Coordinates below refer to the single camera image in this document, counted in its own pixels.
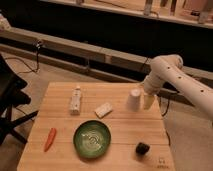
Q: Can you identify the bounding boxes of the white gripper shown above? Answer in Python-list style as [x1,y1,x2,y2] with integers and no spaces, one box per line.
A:
[143,74,164,110]

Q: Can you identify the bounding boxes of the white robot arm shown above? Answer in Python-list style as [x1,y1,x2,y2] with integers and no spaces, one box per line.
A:
[143,54,213,121]

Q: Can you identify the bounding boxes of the black eraser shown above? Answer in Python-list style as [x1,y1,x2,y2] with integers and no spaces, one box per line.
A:
[135,142,150,155]

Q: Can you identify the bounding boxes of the green ceramic bowl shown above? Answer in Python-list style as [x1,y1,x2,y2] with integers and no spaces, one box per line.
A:
[73,120,111,159]

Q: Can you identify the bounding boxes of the white rectangular block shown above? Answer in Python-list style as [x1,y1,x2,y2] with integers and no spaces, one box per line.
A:
[95,103,113,118]

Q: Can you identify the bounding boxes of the white glue bottle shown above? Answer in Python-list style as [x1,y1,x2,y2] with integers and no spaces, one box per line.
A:
[70,86,82,115]

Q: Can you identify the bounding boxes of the orange carrot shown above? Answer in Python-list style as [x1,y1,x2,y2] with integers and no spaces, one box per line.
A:
[44,128,57,152]

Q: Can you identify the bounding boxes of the black office chair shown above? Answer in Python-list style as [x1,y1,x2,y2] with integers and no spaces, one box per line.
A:
[0,54,38,145]

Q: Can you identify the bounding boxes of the black cable on floor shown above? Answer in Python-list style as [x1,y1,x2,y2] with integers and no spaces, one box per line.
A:
[3,39,44,76]

